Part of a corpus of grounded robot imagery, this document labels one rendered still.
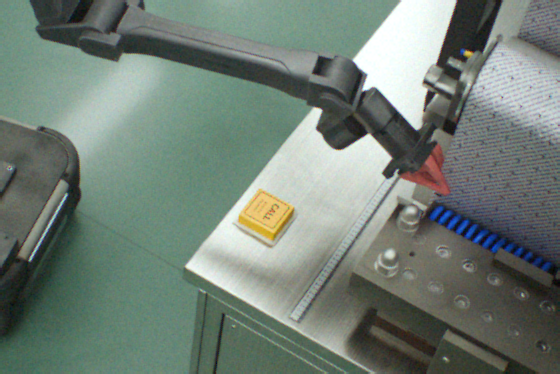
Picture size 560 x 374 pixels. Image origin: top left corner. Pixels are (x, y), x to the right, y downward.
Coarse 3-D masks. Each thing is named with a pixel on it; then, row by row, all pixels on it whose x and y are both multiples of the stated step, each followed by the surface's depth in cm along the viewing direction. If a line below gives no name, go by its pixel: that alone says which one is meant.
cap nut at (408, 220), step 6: (408, 204) 166; (414, 204) 166; (402, 210) 168; (408, 210) 166; (414, 210) 166; (402, 216) 167; (408, 216) 166; (414, 216) 166; (396, 222) 169; (402, 222) 167; (408, 222) 167; (414, 222) 167; (402, 228) 168; (408, 228) 168; (414, 228) 168
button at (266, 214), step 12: (264, 192) 183; (252, 204) 181; (264, 204) 182; (276, 204) 182; (288, 204) 182; (240, 216) 180; (252, 216) 180; (264, 216) 180; (276, 216) 180; (288, 216) 181; (252, 228) 180; (264, 228) 179; (276, 228) 179
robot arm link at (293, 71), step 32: (128, 0) 170; (96, 32) 166; (128, 32) 166; (160, 32) 166; (192, 32) 166; (192, 64) 168; (224, 64) 165; (256, 64) 163; (288, 64) 163; (320, 64) 165; (352, 64) 164
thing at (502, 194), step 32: (448, 160) 165; (480, 160) 162; (512, 160) 158; (480, 192) 166; (512, 192) 162; (544, 192) 159; (480, 224) 171; (512, 224) 167; (544, 224) 163; (544, 256) 168
